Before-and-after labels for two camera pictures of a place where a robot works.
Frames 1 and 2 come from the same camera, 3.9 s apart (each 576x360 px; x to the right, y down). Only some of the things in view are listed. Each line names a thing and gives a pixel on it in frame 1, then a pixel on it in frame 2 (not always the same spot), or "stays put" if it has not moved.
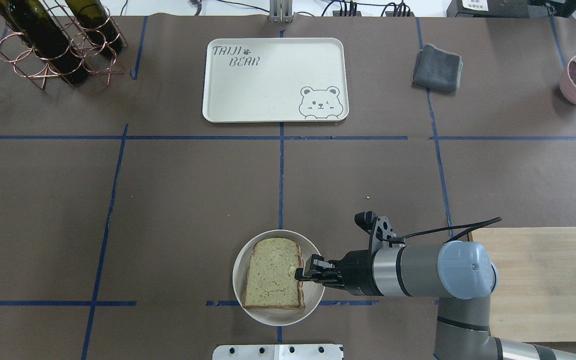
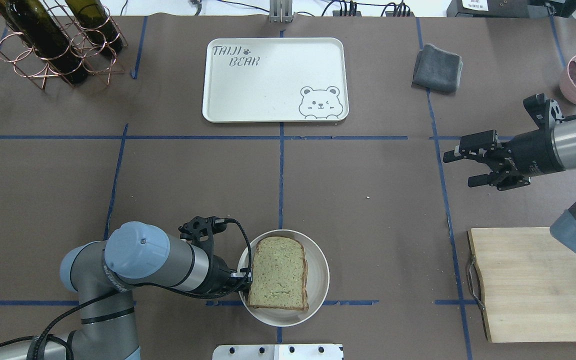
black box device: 513,8 stays put
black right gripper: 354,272 → 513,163
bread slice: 270,282 stays put
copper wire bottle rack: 72,41 stays put
